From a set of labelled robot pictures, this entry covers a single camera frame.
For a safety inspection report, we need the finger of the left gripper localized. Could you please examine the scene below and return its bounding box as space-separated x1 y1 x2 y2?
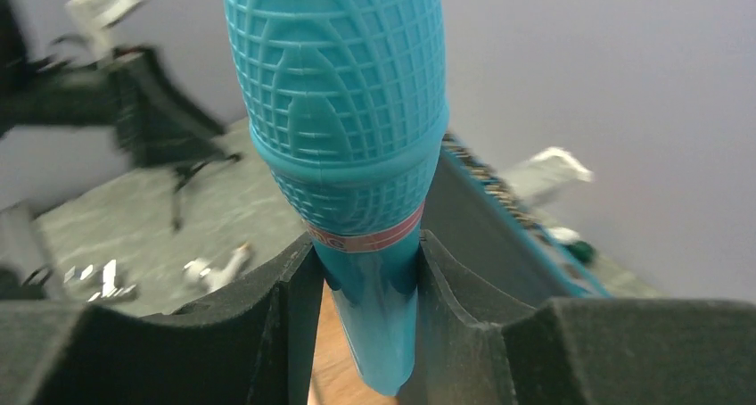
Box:
115 46 227 169

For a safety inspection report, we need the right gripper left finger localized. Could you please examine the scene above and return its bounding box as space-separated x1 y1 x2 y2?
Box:
1 236 324 404

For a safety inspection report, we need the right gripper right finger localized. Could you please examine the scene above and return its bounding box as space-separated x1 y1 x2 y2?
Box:
399 231 755 405

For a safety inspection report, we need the black tripod shock-mount stand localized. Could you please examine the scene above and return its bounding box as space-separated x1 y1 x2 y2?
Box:
171 153 243 232

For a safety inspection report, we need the blue microphone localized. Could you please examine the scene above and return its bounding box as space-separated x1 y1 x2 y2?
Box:
224 0 449 396

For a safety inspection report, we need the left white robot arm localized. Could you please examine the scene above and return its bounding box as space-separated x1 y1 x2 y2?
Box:
1 0 242 171

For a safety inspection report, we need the white plastic faucet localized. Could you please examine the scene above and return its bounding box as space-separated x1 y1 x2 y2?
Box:
182 243 253 293

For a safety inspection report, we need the wooden board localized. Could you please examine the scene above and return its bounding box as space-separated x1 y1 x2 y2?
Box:
308 285 398 405

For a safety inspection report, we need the dark grey upright panel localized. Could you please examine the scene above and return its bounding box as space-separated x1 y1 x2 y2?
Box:
422 131 610 306

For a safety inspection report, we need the chrome metal faucet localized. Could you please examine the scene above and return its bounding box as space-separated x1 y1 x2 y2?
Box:
63 260 139 304

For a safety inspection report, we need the white object behind panel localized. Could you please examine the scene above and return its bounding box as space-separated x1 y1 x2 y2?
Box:
502 146 594 207

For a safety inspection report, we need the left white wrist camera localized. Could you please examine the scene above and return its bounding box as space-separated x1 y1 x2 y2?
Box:
65 0 145 62

